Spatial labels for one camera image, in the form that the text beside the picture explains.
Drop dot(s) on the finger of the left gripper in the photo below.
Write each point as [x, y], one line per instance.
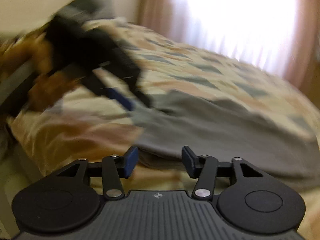
[114, 94]

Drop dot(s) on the grey garment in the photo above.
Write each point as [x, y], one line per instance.
[223, 129]

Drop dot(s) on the person's left hand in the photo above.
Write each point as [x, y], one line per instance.
[47, 90]

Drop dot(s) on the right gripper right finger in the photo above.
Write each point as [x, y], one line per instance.
[202, 168]

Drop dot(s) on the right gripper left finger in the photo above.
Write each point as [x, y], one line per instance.
[115, 167]

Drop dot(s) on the pink curtain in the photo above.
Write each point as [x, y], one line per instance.
[277, 36]

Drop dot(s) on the grey knit pillow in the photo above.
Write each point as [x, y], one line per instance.
[82, 11]

